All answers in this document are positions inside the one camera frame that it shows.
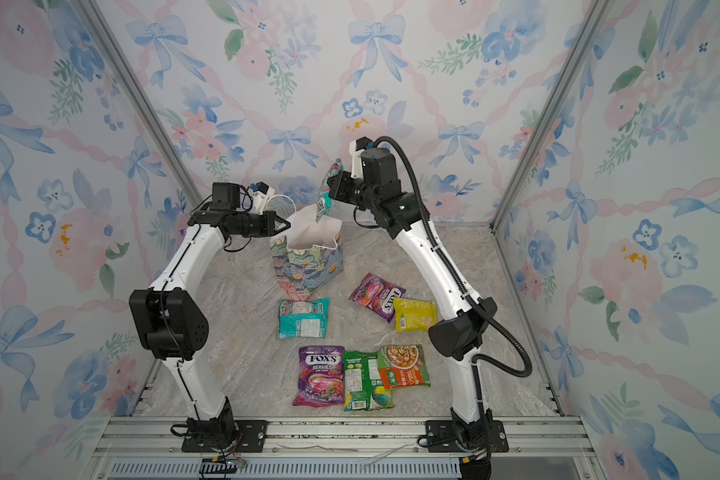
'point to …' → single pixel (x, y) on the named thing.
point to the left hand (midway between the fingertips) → (290, 221)
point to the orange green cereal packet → (403, 366)
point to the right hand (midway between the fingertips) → (326, 177)
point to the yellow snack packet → (414, 315)
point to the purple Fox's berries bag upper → (377, 294)
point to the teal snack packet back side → (303, 318)
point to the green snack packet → (363, 386)
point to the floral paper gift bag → (308, 259)
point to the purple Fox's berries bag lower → (321, 376)
